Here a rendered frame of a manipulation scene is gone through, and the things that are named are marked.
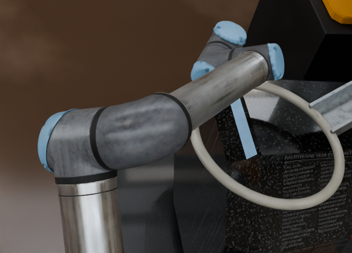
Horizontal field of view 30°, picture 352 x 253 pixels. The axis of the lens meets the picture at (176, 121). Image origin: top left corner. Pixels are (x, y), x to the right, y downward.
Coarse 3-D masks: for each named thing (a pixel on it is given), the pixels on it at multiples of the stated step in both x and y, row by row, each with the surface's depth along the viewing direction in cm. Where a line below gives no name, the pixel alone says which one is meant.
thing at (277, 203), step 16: (288, 96) 210; (192, 144) 185; (336, 144) 200; (208, 160) 181; (336, 160) 196; (224, 176) 178; (336, 176) 191; (240, 192) 177; (256, 192) 178; (320, 192) 185; (288, 208) 179; (304, 208) 181
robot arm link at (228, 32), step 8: (216, 24) 175; (224, 24) 175; (232, 24) 176; (216, 32) 173; (224, 32) 172; (232, 32) 173; (240, 32) 175; (208, 40) 176; (216, 40) 172; (224, 40) 172; (232, 40) 171; (240, 40) 172; (232, 48) 172
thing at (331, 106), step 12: (348, 84) 210; (324, 96) 208; (336, 96) 211; (348, 96) 213; (324, 108) 211; (336, 108) 211; (348, 108) 211; (336, 120) 208; (348, 120) 203; (336, 132) 203
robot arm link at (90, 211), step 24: (48, 120) 121; (72, 120) 118; (96, 120) 115; (48, 144) 119; (72, 144) 116; (48, 168) 122; (72, 168) 117; (96, 168) 118; (72, 192) 118; (96, 192) 118; (72, 216) 118; (96, 216) 118; (120, 216) 124; (72, 240) 119; (96, 240) 118; (120, 240) 122
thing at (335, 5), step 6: (324, 0) 270; (330, 0) 267; (336, 0) 268; (342, 0) 268; (348, 0) 269; (330, 6) 266; (336, 6) 265; (342, 6) 266; (348, 6) 266; (330, 12) 266; (336, 12) 263; (342, 12) 263; (348, 12) 264; (336, 18) 264; (342, 18) 263; (348, 18) 263
